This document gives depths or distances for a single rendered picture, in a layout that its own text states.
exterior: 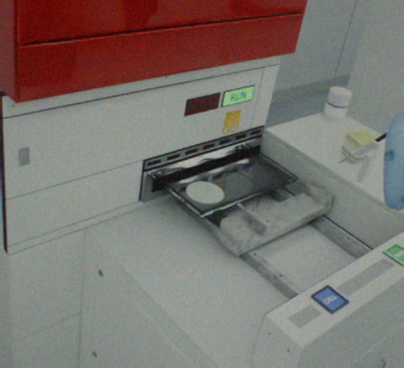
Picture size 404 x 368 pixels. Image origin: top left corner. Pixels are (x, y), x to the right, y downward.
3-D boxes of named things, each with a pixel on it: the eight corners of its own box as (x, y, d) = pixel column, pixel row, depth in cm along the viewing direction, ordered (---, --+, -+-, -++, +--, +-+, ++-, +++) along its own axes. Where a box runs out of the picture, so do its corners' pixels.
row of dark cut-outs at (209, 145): (142, 169, 144) (143, 161, 142) (260, 133, 171) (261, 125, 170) (144, 170, 143) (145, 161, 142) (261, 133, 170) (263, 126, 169)
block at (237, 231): (219, 227, 138) (221, 218, 137) (229, 224, 141) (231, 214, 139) (242, 246, 134) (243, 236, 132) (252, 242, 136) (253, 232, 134)
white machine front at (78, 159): (4, 249, 129) (-3, 91, 108) (249, 164, 179) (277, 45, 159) (9, 257, 127) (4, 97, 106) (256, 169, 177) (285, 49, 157)
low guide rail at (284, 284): (175, 203, 155) (176, 194, 153) (180, 200, 156) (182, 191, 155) (313, 318, 125) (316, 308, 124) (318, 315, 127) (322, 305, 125)
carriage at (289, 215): (215, 238, 139) (216, 229, 138) (307, 197, 162) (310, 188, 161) (237, 256, 135) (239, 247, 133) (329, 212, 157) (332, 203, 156)
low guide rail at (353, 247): (243, 178, 172) (245, 170, 170) (248, 176, 173) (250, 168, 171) (379, 274, 142) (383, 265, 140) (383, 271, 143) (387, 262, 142)
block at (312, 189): (302, 192, 158) (305, 183, 157) (310, 188, 161) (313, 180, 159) (325, 207, 154) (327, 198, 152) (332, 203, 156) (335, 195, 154)
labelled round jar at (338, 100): (318, 114, 185) (325, 87, 180) (331, 110, 189) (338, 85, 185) (335, 124, 181) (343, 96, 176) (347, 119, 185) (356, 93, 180)
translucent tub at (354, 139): (339, 151, 165) (345, 130, 162) (360, 149, 168) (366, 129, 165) (353, 164, 159) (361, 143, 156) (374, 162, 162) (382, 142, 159)
